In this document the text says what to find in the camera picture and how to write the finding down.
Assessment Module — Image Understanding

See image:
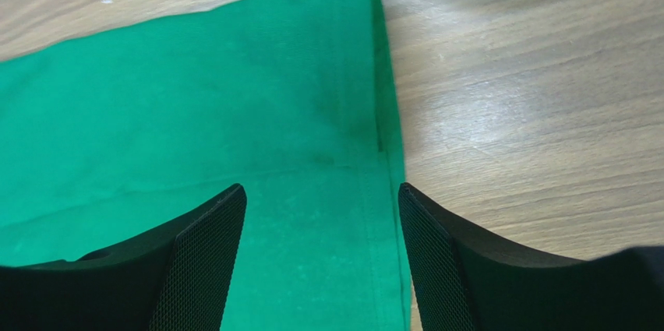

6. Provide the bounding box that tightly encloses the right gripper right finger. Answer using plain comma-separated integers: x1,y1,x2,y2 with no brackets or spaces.
398,183,663,330

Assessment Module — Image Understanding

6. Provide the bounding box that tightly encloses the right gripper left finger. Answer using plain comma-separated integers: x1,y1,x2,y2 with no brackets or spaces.
1,184,247,330

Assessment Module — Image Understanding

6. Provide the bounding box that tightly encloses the green t-shirt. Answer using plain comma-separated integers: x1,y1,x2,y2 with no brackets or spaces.
1,0,411,330

